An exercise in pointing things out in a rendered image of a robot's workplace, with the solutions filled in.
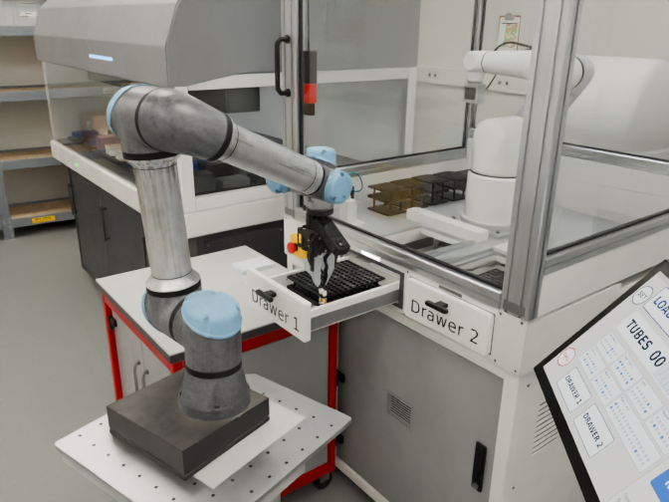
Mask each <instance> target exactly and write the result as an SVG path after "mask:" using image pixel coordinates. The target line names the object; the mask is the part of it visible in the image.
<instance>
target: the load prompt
mask: <svg viewBox="0 0 669 502"><path fill-rule="evenodd" d="M641 307H642V308H643V309H644V310H645V311H646V312H647V313H648V315H649V316H650V317H651V318H652V319H653V320H654V322H655V323H656V324H657V325H658V326H659V327H660V329H661V330H662V331H663V332H664V333H665V334H666V335H667V337H668V338H669V288H668V287H667V286H666V287H665V288H664V289H662V290H661V291H660V292H659V293H657V294H656V295H655V296H654V297H652V298H651V299H650V300H649V301H647V302H646V303H645V304H644V305H642V306H641Z"/></svg>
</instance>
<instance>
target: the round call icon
mask: <svg viewBox="0 0 669 502"><path fill-rule="evenodd" d="M578 356H579V354H578V352H577V350H576V349H575V347H574V345H573V344H571V345H570V346H569V347H568V348H566V349H565V350H564V351H563V352H561V353H560V354H559V355H558V356H557V357H555V360H556V362H557V365H558V368H559V370H560V371H561V370H562V369H563V368H564V367H566V366H567V365H568V364H569V363H571V362H572V361H573V360H574V359H576V358H577V357H578Z"/></svg>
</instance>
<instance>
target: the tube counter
mask: <svg viewBox="0 0 669 502"><path fill-rule="evenodd" d="M642 363H643V364H644V366H645V367H646V368H647V370H648V371H649V372H650V374H651V375H652V377H653V378H654V379H655V381H656V382H657V384H658V385H659V386H660V388H661V389H662V390H663V392H664V393H665V395H666V396H667V397H668V399H669V348H668V347H667V346H666V345H665V344H663V345H661V346H660V347H659V348H657V349H656V350H655V351H654V352H652V353H651V354H650V355H648V356H647V357H646V358H644V359H643V360H642Z"/></svg>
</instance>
